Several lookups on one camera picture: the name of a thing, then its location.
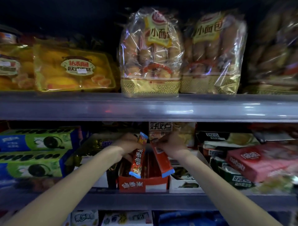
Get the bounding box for person's left hand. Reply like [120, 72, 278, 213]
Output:
[111, 133, 145, 162]

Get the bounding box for person's right hand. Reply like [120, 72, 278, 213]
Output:
[152, 131, 192, 161]

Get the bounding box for white orange cracker box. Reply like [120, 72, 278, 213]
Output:
[148, 122, 196, 147]

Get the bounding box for red crispy rice bar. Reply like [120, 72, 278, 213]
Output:
[129, 132, 149, 179]

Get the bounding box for row of red wafer bars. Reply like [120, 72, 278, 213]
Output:
[120, 151, 163, 179]

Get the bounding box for red cardboard display box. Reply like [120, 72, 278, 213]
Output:
[117, 142, 175, 193]

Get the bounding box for black cracker packet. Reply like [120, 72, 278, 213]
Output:
[196, 131, 260, 146]

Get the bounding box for grey metal shelf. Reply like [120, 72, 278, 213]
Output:
[0, 187, 298, 212]

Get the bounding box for mini bread bag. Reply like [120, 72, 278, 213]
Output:
[119, 7, 184, 98]
[243, 0, 298, 95]
[179, 9, 248, 95]

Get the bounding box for grey metal shelf rail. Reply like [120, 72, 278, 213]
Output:
[0, 91, 298, 123]

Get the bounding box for white wide snack pack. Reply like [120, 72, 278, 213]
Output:
[101, 210, 153, 226]

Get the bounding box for blue snack bag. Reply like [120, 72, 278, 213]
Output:
[158, 211, 224, 226]

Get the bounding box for red Nabati wafer box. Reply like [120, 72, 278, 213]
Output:
[225, 142, 298, 183]

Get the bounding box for red snack pack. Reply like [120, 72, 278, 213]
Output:
[249, 123, 298, 133]

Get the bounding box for green Oreo box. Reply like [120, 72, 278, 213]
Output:
[0, 126, 82, 152]
[0, 149, 73, 179]

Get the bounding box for person's right forearm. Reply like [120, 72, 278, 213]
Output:
[178, 150, 282, 226]

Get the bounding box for person's left forearm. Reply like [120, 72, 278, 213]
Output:
[4, 145, 126, 226]

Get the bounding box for white display box brown print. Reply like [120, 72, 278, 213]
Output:
[169, 160, 205, 194]

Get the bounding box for white display box blue print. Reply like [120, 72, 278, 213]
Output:
[92, 171, 118, 188]

